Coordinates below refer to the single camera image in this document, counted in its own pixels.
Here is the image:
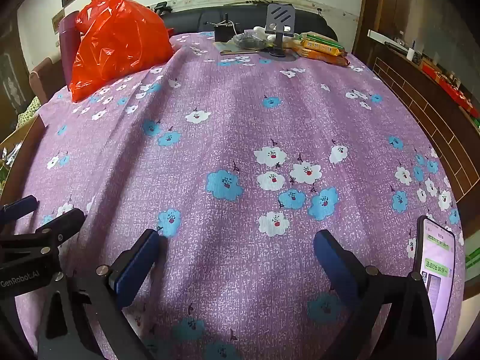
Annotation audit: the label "brown wooden door frame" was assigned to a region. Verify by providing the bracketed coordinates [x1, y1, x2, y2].
[354, 0, 406, 64]

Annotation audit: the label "white plastic pieces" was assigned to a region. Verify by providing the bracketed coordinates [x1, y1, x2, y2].
[253, 25, 293, 42]

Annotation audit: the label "red plastic bag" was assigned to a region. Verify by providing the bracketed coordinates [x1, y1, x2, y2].
[68, 0, 174, 103]

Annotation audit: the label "cardboard box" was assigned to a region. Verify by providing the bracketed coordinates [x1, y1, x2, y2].
[0, 116, 40, 192]

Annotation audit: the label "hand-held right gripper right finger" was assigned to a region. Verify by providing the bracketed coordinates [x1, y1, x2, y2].
[313, 229, 439, 360]

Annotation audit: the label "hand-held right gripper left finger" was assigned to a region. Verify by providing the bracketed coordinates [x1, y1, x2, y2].
[37, 229, 162, 360]

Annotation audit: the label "small black box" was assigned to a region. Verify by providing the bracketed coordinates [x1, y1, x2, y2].
[214, 14, 235, 42]

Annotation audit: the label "clear plastic bag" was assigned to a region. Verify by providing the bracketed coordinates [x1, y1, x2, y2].
[232, 33, 263, 49]

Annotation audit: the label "smartphone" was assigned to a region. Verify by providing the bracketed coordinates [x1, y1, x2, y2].
[412, 215, 456, 346]

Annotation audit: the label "red flat box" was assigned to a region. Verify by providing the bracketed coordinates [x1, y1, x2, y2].
[422, 62, 480, 117]

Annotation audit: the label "green-striped biscuit packet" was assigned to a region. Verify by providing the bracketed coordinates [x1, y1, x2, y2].
[300, 32, 344, 51]

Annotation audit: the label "green patterned cloth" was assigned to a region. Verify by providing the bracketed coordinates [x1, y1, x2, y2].
[17, 95, 40, 124]

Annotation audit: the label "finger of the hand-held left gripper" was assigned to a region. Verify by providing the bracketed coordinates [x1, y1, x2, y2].
[0, 208, 86, 252]
[0, 196, 39, 226]

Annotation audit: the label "slim orange biscuit packet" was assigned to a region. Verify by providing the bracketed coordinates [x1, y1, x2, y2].
[301, 47, 347, 67]

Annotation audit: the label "floral purple tablecloth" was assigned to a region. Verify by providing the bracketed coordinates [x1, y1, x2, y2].
[0, 30, 466, 360]

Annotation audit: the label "thin booklet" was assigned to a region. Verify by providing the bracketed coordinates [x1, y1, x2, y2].
[214, 40, 259, 56]

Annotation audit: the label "black leather sofa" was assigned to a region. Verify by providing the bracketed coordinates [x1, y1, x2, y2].
[161, 7, 338, 42]

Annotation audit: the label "wooden sideboard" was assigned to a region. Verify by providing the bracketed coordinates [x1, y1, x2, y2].
[367, 30, 480, 203]

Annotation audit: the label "purple thermos bottle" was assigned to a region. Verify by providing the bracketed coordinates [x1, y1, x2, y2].
[59, 11, 81, 87]

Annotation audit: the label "brown armchair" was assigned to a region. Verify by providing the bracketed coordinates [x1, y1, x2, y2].
[30, 56, 72, 102]

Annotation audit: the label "grey phone stand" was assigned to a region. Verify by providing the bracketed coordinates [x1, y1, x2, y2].
[262, 3, 297, 58]

